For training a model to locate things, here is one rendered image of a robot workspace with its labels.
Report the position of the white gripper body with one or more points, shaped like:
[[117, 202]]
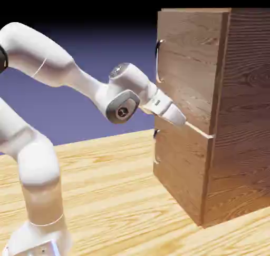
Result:
[[175, 114]]

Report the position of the small wooden cabinet door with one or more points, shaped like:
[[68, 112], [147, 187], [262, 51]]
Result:
[[181, 167]]

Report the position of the large wooden cabinet door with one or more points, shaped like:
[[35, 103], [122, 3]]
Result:
[[189, 70]]

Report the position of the brown wooden cabinet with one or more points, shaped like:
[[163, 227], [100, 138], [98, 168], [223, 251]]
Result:
[[236, 112]]

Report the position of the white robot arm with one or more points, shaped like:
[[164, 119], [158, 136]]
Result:
[[42, 64]]

